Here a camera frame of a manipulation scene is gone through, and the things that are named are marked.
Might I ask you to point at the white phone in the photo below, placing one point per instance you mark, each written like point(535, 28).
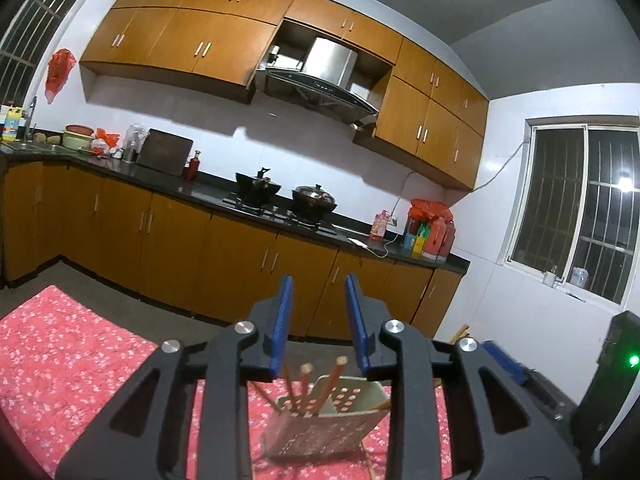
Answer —
point(357, 243)

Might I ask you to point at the wooden base kitchen cabinets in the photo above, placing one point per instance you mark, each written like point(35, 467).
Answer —
point(175, 245)

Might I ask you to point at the red bottle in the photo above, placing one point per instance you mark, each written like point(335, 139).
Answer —
point(192, 167)

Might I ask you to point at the red floral tablecloth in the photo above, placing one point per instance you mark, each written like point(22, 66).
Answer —
point(60, 360)

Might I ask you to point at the clear plastic container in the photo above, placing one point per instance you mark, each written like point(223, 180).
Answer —
point(580, 277)

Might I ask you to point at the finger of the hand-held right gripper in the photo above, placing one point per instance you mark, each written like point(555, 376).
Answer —
point(505, 360)

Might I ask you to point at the barred window with sill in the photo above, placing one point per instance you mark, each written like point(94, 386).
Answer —
point(555, 200)

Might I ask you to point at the pink bottle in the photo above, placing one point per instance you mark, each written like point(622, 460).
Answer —
point(379, 227)

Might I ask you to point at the yellow bottle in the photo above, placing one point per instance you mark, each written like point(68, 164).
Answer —
point(11, 125)

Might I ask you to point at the steel range hood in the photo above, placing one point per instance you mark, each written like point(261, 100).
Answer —
point(325, 65)

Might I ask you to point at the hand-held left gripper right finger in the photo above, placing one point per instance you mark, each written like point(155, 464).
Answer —
point(357, 330)

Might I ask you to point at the hanging red plastic bag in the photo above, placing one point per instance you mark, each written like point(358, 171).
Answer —
point(59, 72)

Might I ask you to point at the small red plastic bag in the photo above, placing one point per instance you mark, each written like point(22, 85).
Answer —
point(106, 139)

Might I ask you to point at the beige perforated utensil holder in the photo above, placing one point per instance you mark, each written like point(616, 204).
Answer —
point(320, 435)

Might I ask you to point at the black kitchen countertop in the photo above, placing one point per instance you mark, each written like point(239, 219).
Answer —
point(210, 191)

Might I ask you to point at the pale green basin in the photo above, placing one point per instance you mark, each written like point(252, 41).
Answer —
point(77, 139)

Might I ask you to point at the dark cutting board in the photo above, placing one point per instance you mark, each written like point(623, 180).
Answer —
point(165, 152)

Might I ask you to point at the red condiment bottles cluster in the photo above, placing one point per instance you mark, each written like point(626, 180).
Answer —
point(440, 242)

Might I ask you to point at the clear plastic bag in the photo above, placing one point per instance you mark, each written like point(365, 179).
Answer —
point(132, 140)

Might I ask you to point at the metal faucet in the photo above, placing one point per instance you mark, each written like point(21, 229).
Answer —
point(31, 115)

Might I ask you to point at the black gas stove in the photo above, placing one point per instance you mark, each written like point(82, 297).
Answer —
point(280, 215)

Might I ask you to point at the black wok with lid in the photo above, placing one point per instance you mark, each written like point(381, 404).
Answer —
point(314, 200)

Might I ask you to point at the green bottle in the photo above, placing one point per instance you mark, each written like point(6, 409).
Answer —
point(416, 240)

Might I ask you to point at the small cup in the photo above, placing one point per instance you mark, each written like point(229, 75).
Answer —
point(550, 278)

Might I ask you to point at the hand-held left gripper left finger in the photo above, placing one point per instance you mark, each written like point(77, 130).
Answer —
point(280, 330)

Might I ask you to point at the steel sink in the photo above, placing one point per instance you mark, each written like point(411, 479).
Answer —
point(30, 146)

